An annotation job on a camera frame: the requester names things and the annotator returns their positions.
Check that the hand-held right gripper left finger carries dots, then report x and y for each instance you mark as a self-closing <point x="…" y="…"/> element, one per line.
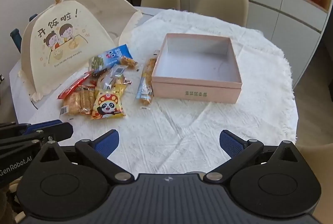
<point x="107" y="143"/>

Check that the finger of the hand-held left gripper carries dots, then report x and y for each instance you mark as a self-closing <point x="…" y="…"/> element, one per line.
<point x="46" y="128"/>
<point x="18" y="144"/>

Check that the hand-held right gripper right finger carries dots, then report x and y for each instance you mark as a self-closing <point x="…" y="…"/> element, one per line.
<point x="230" y="143"/>

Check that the yellow panda snack packet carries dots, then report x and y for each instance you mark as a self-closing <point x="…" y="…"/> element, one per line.
<point x="108" y="107"/>

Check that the clear cracker packet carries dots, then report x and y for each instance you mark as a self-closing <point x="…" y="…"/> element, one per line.
<point x="78" y="102"/>

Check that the long red snack packet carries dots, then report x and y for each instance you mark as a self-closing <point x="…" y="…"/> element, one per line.
<point x="69" y="89"/>

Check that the pink cardboard box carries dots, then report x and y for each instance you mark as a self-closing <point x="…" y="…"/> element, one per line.
<point x="195" y="94"/>

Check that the clear bread snack packet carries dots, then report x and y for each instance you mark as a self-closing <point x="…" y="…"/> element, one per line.
<point x="118" y="82"/>

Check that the long blue snack packet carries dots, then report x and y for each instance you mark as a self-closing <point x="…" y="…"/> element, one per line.
<point x="145" y="86"/>

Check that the small silver snack packet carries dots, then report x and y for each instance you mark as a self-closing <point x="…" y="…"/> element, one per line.
<point x="118" y="70"/>

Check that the brown fried snack packet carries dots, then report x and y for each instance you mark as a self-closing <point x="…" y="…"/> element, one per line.
<point x="128" y="61"/>

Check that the blue cartoon-eyes snack packet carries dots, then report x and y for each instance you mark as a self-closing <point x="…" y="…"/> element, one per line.
<point x="117" y="53"/>

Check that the white textured tablecloth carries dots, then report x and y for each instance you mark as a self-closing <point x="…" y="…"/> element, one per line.
<point x="182" y="122"/>

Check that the dark blue chair back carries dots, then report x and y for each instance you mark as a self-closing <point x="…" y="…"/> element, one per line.
<point x="15" y="39"/>

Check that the white sideboard cabinet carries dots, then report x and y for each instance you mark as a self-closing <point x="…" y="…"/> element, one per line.
<point x="260" y="5"/>

